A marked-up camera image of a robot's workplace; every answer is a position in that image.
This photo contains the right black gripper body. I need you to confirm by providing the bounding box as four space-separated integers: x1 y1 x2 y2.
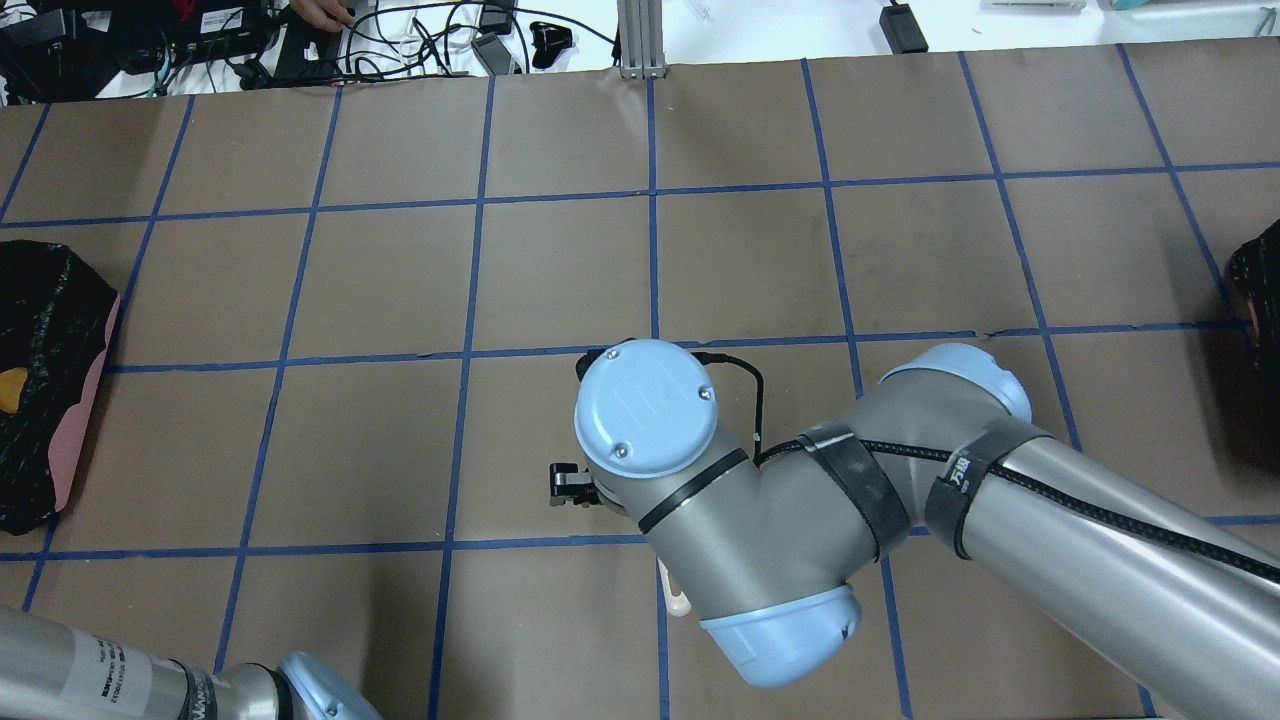
548 462 602 507

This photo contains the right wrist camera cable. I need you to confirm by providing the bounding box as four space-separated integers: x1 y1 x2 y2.
680 348 765 446

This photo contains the aluminium frame post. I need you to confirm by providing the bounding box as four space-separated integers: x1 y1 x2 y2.
617 0 667 79

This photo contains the white hand brush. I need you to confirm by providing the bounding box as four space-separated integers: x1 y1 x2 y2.
657 559 692 618

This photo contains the black bag lined bin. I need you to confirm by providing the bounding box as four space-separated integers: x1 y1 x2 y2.
1 240 120 536

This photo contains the orange crumpled food piece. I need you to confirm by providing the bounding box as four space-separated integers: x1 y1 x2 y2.
0 366 29 416

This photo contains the bystander hand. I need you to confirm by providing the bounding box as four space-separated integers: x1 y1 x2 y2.
288 0 355 33

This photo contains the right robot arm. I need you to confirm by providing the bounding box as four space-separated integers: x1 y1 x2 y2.
549 340 1279 719

